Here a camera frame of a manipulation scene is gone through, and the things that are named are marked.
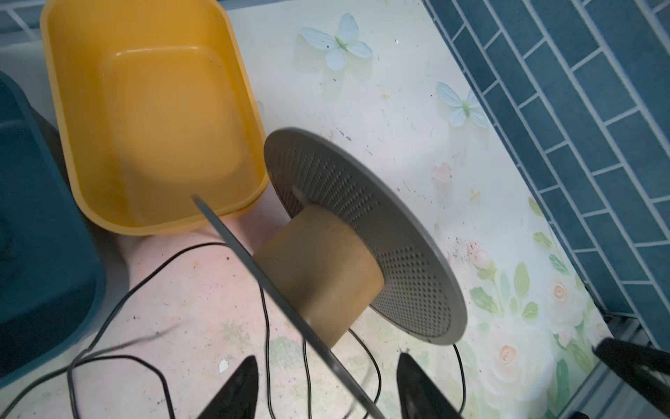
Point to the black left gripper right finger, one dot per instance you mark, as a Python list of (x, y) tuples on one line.
[(419, 397)]

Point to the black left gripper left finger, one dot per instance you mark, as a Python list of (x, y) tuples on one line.
[(238, 398)]

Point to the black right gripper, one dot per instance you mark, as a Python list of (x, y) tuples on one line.
[(636, 365)]

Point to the grey perforated cable spool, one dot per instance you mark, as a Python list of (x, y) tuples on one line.
[(350, 244)]

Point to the dark teal plastic bin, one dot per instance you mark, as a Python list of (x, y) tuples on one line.
[(52, 278)]

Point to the yellow plastic bin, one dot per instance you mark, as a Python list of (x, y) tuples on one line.
[(154, 107)]

